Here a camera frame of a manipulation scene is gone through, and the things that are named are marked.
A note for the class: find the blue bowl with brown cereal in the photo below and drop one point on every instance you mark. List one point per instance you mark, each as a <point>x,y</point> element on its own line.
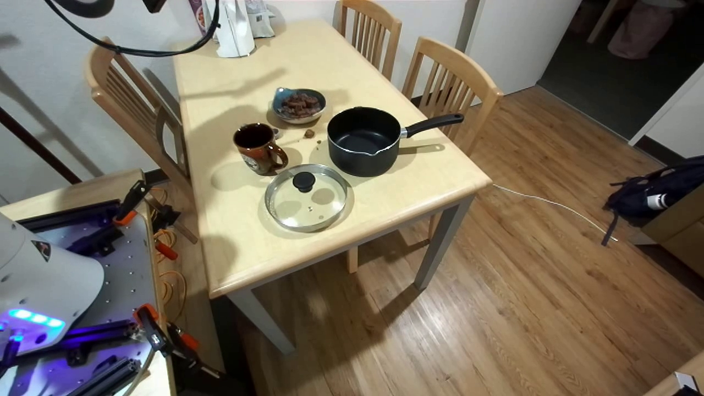
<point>299,107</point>

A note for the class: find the brown glazed mug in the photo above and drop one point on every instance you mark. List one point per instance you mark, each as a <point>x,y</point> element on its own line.
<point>255,145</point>

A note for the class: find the glass pot lid black knob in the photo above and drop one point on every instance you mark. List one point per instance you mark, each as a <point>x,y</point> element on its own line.
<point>321,209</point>

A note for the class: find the brown cereal crumb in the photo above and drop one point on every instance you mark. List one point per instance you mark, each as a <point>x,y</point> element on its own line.
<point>309,135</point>

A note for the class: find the grey table leg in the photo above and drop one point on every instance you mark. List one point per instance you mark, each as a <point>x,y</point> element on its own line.
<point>441,239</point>
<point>261,320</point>

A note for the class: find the light wooden slat-back chair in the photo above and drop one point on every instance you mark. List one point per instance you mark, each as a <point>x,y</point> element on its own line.
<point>450,83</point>
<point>111,68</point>
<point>370,29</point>

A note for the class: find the clear plastic bag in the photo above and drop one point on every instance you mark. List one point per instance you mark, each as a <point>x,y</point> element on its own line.
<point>263,19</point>

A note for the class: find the orange black bar clamp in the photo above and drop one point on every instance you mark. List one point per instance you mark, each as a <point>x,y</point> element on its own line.
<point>158,330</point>
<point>133,200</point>

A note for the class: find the purple printed package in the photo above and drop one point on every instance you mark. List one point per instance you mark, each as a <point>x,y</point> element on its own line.
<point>199,14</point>

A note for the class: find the grey perforated mounting plate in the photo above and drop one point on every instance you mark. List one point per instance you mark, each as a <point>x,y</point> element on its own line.
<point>121,282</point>

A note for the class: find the light wooden robot stand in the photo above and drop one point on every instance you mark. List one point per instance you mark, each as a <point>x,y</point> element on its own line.
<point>73,194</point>

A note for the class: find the black metal bar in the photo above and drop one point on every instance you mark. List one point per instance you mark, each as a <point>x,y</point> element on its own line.
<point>68,216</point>

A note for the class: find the dark backpack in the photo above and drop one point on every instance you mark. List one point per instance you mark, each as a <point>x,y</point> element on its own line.
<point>651,191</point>

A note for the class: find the pink bin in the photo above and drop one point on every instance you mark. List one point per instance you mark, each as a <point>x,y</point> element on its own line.
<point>645,29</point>

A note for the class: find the wooden furniture corner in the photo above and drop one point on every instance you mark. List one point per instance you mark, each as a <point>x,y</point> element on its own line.
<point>682,384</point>

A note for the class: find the black metal bracket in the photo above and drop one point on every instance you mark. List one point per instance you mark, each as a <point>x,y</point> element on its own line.
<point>111,374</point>
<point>96,240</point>
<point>96,338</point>

